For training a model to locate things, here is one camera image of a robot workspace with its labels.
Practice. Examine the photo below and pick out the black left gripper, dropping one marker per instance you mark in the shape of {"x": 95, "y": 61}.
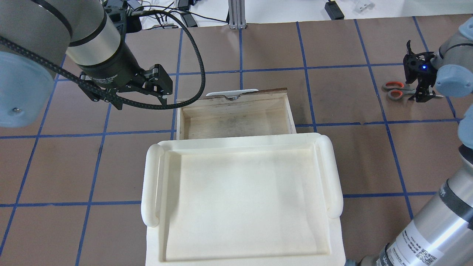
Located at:
{"x": 111, "y": 71}

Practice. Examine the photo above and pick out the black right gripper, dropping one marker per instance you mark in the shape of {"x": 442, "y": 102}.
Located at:
{"x": 428, "y": 79}

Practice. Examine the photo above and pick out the grey orange handled scissors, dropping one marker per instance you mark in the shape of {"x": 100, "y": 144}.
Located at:
{"x": 397, "y": 90}

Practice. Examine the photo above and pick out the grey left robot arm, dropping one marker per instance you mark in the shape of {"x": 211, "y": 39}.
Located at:
{"x": 90, "y": 32}

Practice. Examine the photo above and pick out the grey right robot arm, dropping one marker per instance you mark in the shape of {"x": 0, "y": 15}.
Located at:
{"x": 440, "y": 234}

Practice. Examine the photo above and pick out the open wooden drawer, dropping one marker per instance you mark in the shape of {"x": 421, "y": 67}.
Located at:
{"x": 265, "y": 112}

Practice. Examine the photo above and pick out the black power adapter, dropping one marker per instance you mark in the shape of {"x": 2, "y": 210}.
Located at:
{"x": 333, "y": 10}

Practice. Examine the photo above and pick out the white plastic tray box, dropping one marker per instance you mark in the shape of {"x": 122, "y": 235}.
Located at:
{"x": 270, "y": 200}

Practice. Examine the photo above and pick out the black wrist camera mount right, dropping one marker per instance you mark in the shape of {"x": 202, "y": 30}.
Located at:
{"x": 412, "y": 61}

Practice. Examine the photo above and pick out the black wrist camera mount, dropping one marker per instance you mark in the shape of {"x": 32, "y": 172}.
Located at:
{"x": 120, "y": 13}
{"x": 412, "y": 61}

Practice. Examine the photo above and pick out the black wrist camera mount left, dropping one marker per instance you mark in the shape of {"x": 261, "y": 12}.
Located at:
{"x": 120, "y": 13}

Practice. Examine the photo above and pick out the white drawer handle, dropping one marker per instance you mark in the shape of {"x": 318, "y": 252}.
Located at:
{"x": 231, "y": 94}

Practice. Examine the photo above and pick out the aluminium frame post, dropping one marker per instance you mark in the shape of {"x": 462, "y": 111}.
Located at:
{"x": 236, "y": 12}

